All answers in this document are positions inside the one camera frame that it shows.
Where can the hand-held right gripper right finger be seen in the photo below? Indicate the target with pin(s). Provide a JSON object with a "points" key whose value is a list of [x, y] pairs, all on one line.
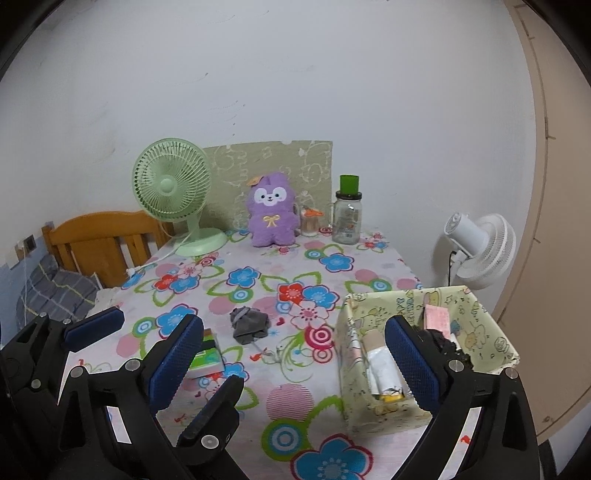
{"points": [[413, 364]]}

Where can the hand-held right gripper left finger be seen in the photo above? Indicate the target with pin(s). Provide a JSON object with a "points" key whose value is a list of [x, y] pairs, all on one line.
{"points": [[175, 364]]}

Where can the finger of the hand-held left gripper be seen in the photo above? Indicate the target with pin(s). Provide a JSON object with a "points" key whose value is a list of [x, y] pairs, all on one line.
{"points": [[94, 325], [217, 406]]}

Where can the black cloth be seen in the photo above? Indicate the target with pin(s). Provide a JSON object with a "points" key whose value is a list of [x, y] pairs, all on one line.
{"points": [[445, 340]]}

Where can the pink packet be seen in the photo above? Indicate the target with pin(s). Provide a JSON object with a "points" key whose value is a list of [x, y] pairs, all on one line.
{"points": [[437, 318]]}

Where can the yellow cartoon fabric storage box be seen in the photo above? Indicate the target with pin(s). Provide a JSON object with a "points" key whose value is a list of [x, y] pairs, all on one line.
{"points": [[369, 415]]}

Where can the white towel in plastic wrap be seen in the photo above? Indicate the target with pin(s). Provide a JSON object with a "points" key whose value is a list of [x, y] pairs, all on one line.
{"points": [[383, 364]]}

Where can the green tissue packet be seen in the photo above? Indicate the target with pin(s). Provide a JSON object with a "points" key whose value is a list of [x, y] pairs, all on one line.
{"points": [[207, 362]]}

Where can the grey plaid bedding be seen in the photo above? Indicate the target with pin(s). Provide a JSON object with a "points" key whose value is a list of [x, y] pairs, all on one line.
{"points": [[60, 286]]}

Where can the grey cloth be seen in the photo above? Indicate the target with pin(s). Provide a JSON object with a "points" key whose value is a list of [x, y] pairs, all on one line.
{"points": [[249, 325]]}

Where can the floral tablecloth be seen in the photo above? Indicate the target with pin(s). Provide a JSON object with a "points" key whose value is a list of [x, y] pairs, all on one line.
{"points": [[258, 286]]}

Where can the white standing fan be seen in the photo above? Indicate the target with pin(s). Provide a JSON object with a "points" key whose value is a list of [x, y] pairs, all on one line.
{"points": [[489, 249]]}

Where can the green desk fan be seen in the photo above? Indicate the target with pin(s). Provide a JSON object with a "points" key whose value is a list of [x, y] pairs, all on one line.
{"points": [[168, 187]]}

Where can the glass bottle with green cap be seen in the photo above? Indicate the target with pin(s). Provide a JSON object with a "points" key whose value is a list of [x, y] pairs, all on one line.
{"points": [[347, 221]]}

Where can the purple plush toy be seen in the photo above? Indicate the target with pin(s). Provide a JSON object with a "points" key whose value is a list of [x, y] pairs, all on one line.
{"points": [[272, 221]]}

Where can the toothpick jar with mushroom lid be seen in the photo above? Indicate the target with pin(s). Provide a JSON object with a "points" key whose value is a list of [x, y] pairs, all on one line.
{"points": [[310, 224]]}

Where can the beige wooden door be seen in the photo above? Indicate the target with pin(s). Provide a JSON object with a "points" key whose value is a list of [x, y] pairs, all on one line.
{"points": [[563, 230]]}

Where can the green cartoon print board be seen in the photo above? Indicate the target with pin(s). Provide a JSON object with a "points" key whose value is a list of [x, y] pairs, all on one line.
{"points": [[240, 161]]}

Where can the wall socket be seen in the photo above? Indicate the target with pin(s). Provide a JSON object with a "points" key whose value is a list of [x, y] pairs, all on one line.
{"points": [[29, 243]]}

